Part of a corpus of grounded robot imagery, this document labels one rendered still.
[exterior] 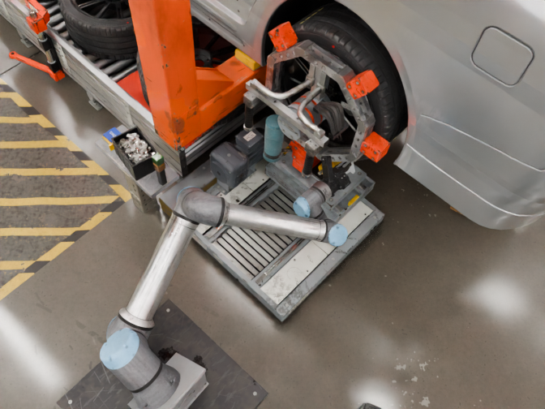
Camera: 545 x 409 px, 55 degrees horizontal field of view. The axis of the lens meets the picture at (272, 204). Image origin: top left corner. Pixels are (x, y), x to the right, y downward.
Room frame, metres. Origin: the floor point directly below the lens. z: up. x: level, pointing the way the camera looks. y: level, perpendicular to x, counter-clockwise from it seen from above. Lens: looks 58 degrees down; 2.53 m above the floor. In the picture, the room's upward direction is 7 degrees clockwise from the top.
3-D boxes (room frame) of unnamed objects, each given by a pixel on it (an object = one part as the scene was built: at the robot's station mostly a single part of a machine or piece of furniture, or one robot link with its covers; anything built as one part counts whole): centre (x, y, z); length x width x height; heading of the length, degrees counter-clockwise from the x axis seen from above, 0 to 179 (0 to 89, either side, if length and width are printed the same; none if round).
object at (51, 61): (2.27, 1.43, 0.30); 0.09 x 0.05 x 0.50; 52
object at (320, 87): (1.39, -0.14, 1.03); 0.19 x 0.18 x 0.11; 142
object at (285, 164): (1.68, -0.24, 0.32); 0.40 x 0.30 x 0.28; 52
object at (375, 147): (1.36, -0.39, 0.85); 0.09 x 0.08 x 0.07; 52
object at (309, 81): (1.51, 0.02, 1.03); 0.19 x 0.18 x 0.11; 142
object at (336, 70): (1.55, -0.14, 0.85); 0.54 x 0.07 x 0.54; 52
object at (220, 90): (1.84, 0.28, 0.69); 0.52 x 0.17 x 0.35; 142
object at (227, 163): (1.67, 0.16, 0.26); 0.42 x 0.18 x 0.35; 142
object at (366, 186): (1.68, -0.24, 0.13); 0.50 x 0.36 x 0.10; 52
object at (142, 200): (1.47, 0.70, 0.21); 0.10 x 0.10 x 0.42; 52
